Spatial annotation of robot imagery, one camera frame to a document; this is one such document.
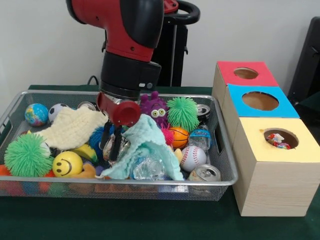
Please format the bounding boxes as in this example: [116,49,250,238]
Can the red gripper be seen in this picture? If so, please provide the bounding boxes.
[96,91,142,162]

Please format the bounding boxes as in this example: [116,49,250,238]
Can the cream knitted cloth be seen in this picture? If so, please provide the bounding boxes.
[37,106,109,151]

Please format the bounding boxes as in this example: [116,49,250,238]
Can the large colourful patterned cloth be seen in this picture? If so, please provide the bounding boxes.
[266,133,292,150]

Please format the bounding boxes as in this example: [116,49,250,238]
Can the silver mesh bin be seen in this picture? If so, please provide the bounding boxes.
[0,89,239,201]

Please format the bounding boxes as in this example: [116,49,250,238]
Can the wooden three-hole box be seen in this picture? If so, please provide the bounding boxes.
[211,60,320,217]

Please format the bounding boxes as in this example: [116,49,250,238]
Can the mint knitted cloth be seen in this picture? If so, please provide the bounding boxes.
[99,113,185,181]

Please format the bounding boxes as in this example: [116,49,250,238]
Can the yellow ball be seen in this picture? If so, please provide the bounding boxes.
[52,150,84,178]

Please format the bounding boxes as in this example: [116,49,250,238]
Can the purple spiky toy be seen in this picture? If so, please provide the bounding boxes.
[139,91,169,128]

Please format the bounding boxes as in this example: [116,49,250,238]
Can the orange toy basketball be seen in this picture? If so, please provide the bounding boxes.
[168,126,190,149]

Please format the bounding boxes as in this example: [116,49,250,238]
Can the green spiky ball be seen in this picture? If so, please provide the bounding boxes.
[166,96,200,133]

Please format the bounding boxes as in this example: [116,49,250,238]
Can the blue globe ball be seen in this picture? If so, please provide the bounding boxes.
[24,103,49,127]

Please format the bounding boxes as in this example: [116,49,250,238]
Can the dark green table cloth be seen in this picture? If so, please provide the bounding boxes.
[0,84,320,240]

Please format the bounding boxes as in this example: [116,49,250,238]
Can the green spiky toy with eyes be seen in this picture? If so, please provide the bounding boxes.
[4,132,54,178]

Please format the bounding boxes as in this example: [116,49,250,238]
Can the white baseball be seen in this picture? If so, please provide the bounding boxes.
[180,145,207,173]

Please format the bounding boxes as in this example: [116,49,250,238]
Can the silver drink can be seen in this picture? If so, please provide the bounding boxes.
[187,163,222,181]

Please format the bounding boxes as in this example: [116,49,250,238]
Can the black panel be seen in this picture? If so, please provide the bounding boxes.
[287,16,320,101]

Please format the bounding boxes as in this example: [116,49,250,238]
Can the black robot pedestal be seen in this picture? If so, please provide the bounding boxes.
[101,0,201,87]

